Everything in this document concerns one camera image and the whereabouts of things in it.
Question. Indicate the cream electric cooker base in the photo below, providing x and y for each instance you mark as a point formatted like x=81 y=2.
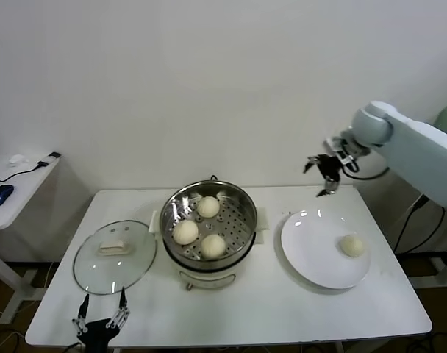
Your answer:
x=205 y=277

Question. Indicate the round glass lid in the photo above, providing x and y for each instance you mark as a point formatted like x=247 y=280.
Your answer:
x=109 y=268

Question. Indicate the stainless steel steamer basket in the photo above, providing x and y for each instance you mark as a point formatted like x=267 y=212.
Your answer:
x=231 y=220

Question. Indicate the white side table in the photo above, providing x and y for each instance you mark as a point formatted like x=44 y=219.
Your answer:
x=21 y=195

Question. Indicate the blue computer mouse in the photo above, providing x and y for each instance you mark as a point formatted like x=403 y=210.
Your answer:
x=0 y=195

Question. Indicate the crumpled white tissue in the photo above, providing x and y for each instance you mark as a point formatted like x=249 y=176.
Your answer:
x=17 y=160

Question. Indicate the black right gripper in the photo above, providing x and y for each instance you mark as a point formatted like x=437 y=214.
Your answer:
x=334 y=165

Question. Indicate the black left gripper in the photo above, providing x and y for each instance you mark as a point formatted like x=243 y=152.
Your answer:
x=96 y=334

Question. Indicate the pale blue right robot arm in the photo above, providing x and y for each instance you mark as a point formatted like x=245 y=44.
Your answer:
x=418 y=154

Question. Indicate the white round plate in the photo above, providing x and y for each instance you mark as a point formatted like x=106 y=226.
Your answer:
x=311 y=250

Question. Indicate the white steamed baozi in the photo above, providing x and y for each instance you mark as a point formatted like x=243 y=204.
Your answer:
x=351 y=245
x=185 y=231
x=213 y=245
x=208 y=206

